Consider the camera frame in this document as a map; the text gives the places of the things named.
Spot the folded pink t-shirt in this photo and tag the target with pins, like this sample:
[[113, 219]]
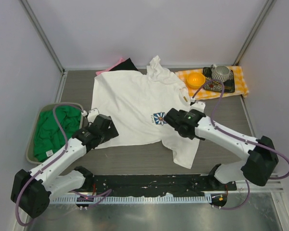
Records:
[[109, 68]]

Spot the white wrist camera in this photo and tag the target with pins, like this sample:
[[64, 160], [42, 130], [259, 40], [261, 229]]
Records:
[[197, 105], [91, 115]]

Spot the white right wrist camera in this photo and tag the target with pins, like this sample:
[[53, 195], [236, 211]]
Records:
[[197, 105]]

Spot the orange checkered cloth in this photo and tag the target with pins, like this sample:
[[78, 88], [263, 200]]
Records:
[[240, 85]]

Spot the white flower print t-shirt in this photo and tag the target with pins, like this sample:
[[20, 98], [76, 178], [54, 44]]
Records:
[[138, 104]]

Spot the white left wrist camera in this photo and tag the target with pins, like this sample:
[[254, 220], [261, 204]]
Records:
[[91, 115]]

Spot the grey plastic tray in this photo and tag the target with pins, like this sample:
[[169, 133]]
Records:
[[29, 151]]

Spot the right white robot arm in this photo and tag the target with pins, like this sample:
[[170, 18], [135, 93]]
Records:
[[257, 156]]

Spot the slotted cable duct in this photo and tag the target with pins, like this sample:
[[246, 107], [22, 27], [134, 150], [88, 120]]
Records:
[[167, 199]]

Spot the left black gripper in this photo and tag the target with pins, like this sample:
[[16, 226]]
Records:
[[110, 130]]

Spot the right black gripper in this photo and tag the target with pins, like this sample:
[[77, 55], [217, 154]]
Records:
[[170, 116]]

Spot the striped grey cup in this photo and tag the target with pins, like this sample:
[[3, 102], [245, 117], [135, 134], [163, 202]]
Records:
[[221, 73]]

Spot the folded black t-shirt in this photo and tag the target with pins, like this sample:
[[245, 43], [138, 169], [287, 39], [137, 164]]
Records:
[[125, 65]]

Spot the green t-shirt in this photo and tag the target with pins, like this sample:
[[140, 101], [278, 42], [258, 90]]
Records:
[[48, 138]]

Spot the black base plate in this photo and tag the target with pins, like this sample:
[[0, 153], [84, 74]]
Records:
[[179, 185]]

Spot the orange bowl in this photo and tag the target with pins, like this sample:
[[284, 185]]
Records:
[[195, 80]]

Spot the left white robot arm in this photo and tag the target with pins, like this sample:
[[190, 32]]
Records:
[[33, 190]]

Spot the black patterned plate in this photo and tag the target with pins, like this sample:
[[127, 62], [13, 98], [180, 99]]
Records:
[[229, 85]]

